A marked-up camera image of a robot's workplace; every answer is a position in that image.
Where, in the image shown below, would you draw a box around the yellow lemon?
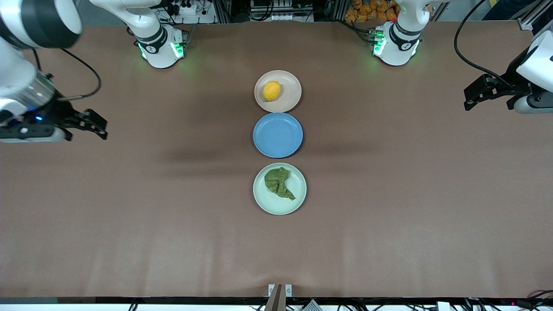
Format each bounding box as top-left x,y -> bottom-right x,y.
263,81 -> 282,102

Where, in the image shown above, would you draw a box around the green lettuce leaf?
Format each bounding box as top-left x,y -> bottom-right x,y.
264,167 -> 297,201

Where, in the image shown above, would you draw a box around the bag of orange fruits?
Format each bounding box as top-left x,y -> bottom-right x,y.
344,0 -> 400,23

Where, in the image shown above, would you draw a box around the white power strip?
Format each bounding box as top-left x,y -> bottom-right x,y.
171,0 -> 200,16
270,13 -> 315,22

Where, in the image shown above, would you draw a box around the blue plate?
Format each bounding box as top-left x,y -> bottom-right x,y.
253,112 -> 304,159

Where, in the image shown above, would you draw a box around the beige plate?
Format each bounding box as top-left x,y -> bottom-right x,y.
254,70 -> 302,113

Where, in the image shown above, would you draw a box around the pale green plate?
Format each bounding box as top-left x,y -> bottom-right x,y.
253,162 -> 308,216

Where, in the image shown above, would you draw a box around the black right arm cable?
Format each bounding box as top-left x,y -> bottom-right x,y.
32,48 -> 102,102

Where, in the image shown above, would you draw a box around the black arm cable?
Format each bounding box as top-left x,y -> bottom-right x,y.
32,48 -> 102,102
453,0 -> 525,91

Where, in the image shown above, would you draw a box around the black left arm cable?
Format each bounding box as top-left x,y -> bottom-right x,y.
453,0 -> 525,91

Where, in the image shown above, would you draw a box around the aluminium frame profile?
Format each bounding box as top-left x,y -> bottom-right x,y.
517,0 -> 553,31

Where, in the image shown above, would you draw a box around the metal bracket with post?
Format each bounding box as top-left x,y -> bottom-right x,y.
264,283 -> 293,311

